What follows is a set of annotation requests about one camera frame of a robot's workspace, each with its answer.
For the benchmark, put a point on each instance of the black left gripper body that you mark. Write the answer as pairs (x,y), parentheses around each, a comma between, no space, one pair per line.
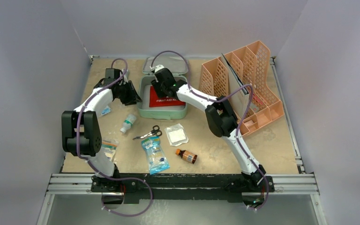
(126,94)

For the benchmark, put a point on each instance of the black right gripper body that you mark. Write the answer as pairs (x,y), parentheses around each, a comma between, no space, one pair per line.
(160,90)

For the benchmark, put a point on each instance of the red first aid pouch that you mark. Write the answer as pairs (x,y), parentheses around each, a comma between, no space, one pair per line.
(156,101)

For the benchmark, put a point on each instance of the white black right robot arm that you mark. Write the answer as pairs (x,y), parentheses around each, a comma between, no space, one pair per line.
(221,118)

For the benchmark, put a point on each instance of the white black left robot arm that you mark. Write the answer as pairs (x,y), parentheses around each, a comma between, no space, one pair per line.
(80,131)

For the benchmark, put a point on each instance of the brown glass medicine bottle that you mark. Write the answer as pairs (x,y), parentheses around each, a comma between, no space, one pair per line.
(186,155)

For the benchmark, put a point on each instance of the white bottle green label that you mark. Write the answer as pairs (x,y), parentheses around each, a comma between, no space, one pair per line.
(128,123)

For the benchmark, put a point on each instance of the mint green open case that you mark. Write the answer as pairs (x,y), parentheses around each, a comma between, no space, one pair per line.
(178,69)

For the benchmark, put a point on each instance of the blue white sachet packet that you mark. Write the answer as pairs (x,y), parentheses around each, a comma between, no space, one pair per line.
(105,111)

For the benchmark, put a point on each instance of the white gauze packets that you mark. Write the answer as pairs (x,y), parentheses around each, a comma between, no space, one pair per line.
(176,135)

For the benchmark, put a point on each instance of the bandage box in bag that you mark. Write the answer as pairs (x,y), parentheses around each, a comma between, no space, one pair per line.
(109,148)

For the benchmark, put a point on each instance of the blue wet wipes packet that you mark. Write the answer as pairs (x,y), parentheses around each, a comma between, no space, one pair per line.
(157,161)

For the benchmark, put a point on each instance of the grey folder in organizer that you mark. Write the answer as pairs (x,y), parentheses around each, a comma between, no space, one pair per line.
(239,98)

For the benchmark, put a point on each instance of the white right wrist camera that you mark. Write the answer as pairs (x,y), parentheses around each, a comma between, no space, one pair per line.
(154,69)

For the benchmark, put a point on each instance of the black handled scissors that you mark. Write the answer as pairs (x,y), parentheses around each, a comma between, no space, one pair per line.
(154,132)

